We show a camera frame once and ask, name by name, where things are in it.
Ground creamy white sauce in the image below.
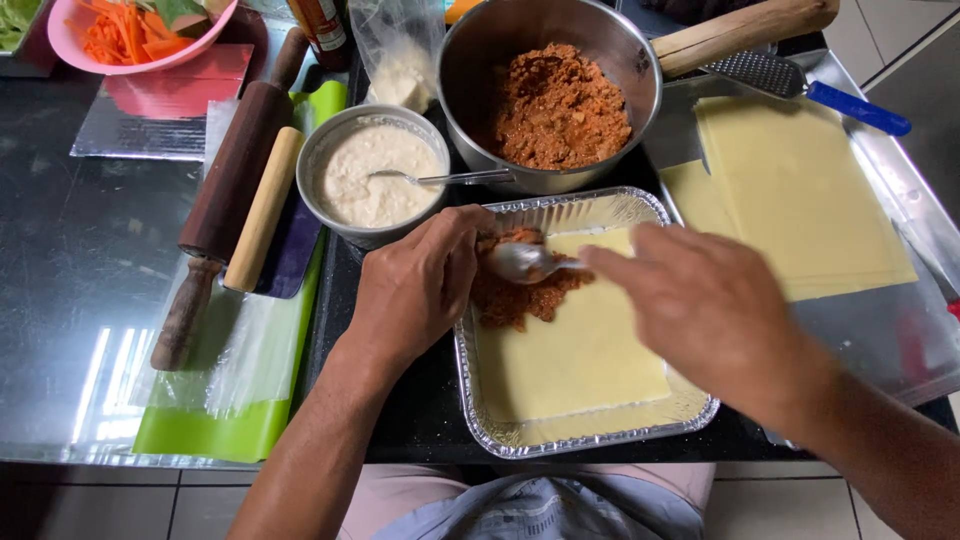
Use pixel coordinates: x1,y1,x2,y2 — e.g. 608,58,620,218
318,123,445,231

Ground silver foil board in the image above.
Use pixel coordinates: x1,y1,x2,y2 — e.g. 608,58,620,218
69,43,256,163

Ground blue-grey shirt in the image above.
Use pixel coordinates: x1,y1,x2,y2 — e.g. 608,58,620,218
370,472,708,540

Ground metal serving spoon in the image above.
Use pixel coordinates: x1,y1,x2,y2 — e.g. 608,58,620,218
487,241,590,286

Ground grey metal bowl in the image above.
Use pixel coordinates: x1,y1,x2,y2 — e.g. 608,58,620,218
295,103,453,252

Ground container of green leaves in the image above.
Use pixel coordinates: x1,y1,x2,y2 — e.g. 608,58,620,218
0,0,60,78

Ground rectangular aluminium foil tray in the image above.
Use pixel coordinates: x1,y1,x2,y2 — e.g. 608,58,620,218
452,186,721,460

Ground red-labelled sauce bottle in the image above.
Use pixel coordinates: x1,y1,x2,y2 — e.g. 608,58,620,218
285,0,355,73

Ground person's right hand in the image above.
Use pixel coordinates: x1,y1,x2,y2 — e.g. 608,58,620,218
577,221,835,442

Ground pale yellow lasagna sheet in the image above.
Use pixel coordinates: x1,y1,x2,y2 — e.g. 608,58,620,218
474,227,673,426

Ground orange object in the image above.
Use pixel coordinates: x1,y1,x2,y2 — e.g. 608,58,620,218
443,0,486,25

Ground spread of meat sauce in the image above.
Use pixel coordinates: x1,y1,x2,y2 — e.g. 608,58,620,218
470,228,598,333

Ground steel saucepan with wooden handle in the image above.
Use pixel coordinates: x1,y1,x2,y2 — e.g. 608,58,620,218
436,0,841,198

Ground green cucumber piece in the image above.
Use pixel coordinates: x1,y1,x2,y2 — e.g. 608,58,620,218
152,0,213,36

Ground pile of orange carrot strips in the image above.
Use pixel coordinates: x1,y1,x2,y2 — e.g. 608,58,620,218
63,0,198,67

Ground dark brown wooden rolling pin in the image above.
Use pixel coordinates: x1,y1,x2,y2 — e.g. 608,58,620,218
150,27,310,373

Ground metal grater with blue handle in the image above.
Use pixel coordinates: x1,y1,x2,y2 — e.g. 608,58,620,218
700,50,913,138

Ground pink shorts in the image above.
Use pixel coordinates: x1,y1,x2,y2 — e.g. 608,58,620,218
337,462,718,540

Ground green silicone mat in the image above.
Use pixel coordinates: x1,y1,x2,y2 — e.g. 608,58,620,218
132,80,351,465

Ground light wooden rolling pin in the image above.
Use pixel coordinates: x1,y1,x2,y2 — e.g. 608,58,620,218
222,126,307,294

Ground dark purple flat scraper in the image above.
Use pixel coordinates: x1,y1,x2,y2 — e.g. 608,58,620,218
253,191,325,300

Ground meat sauce filling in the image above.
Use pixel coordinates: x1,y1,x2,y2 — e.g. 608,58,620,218
491,42,634,172

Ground large steel baking tray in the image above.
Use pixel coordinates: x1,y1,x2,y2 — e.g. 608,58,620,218
643,48,960,411

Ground slim metal spoon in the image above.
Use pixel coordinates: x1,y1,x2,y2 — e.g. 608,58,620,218
367,168,517,189

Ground stack of lasagna sheets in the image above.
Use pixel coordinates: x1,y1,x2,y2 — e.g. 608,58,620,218
659,95,921,303

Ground clear plastic sheet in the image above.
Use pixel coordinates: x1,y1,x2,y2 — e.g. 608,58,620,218
129,99,303,420

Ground clear plastic bag of cheese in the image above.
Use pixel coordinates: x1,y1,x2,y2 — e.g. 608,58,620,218
348,0,448,116

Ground person's left hand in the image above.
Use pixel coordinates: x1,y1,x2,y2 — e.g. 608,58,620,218
351,204,498,378

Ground pink plastic bowl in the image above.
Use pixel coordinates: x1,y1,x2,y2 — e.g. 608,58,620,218
46,0,240,77

